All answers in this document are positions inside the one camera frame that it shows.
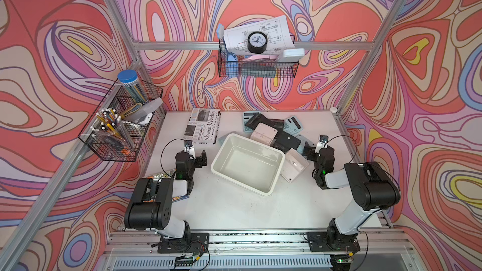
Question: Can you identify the teal calculator with display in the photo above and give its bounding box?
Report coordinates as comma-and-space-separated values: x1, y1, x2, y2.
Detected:
283, 115, 303, 136

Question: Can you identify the pink calculator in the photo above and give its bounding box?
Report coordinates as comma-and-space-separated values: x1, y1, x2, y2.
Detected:
280, 149, 310, 183
250, 123, 278, 146

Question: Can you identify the black wire back basket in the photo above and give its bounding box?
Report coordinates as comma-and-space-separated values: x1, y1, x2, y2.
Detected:
217, 34, 300, 79

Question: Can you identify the design weekly magazine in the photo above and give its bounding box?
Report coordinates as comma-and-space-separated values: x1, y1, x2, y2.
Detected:
183, 108, 221, 145

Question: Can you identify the light blue calculator face down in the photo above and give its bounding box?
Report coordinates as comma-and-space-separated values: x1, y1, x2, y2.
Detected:
218, 131, 239, 146

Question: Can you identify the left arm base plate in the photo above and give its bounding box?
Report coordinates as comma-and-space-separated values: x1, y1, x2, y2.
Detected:
157, 233, 210, 254

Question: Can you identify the clear cup of pens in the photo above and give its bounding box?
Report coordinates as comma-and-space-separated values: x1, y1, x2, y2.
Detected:
91, 109, 135, 151

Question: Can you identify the blue lid pencil jar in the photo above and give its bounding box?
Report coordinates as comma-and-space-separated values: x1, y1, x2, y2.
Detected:
117, 70, 149, 104

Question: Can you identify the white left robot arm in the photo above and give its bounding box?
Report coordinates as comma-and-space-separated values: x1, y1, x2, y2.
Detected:
124, 151, 207, 240

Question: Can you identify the white paper drawing sheet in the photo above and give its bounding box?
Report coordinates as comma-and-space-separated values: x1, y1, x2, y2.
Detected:
223, 16, 295, 55

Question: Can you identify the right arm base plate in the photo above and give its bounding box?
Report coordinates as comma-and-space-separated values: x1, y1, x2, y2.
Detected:
306, 232, 360, 253

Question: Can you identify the white box in side basket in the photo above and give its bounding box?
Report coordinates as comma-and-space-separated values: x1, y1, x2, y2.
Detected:
124, 98, 163, 125

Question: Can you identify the black wire side basket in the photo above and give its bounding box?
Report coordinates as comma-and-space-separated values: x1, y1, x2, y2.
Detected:
78, 82, 155, 162

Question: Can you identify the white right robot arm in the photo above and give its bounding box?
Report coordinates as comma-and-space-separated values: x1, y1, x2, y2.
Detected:
307, 146, 401, 250

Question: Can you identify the white device in basket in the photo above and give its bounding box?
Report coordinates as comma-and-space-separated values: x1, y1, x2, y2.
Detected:
278, 48, 305, 63

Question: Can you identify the cream plastic storage box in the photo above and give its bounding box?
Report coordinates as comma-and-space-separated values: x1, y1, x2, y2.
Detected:
210, 133, 286, 196

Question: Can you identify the teal calculator at back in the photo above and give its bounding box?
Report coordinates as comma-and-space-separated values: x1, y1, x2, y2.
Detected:
242, 111, 259, 133

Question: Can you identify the black round clock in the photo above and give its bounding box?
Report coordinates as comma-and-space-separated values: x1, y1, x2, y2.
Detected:
247, 31, 268, 54

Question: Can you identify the blue calculator under pile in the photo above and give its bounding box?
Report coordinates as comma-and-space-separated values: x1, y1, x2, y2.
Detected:
296, 134, 315, 157

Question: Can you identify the black calculator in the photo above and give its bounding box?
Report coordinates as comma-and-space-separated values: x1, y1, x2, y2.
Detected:
272, 131, 301, 153
246, 113, 284, 131

